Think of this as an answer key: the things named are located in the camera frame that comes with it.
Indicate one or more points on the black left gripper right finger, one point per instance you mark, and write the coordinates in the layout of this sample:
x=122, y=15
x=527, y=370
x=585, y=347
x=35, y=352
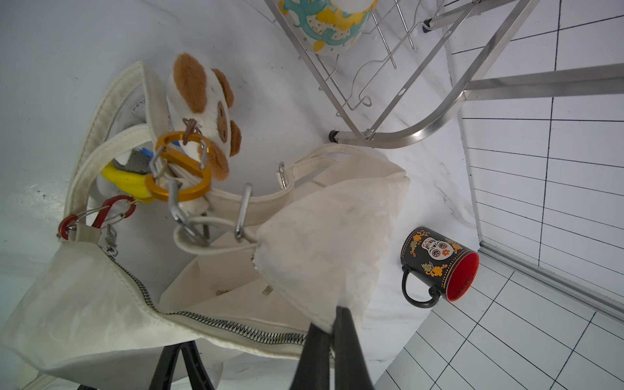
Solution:
x=350, y=367

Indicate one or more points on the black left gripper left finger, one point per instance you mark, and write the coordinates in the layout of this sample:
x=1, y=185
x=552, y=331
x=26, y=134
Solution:
x=313, y=369

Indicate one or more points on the cream canvas tote bag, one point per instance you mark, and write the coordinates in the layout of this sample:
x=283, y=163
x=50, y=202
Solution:
x=178, y=288

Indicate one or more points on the orange carabiner clip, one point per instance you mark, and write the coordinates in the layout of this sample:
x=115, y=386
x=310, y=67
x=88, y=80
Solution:
x=165, y=155

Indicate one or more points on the brown white plush dog charm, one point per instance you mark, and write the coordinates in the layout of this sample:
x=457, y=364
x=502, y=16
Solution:
x=198, y=99

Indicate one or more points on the black skull mug red inside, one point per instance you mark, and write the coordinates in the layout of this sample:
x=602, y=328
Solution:
x=447, y=267

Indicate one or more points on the yellow plush charm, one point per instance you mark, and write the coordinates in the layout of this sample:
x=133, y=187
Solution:
x=134, y=184

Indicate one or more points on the red carabiner clip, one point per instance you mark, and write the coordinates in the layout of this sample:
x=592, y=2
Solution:
x=70, y=222

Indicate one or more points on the stainless steel dish rack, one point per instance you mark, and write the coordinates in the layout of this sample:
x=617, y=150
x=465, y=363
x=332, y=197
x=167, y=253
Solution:
x=417, y=63

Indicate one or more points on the teal yellow patterned bowl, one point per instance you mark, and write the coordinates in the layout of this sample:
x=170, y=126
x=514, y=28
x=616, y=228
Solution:
x=326, y=27

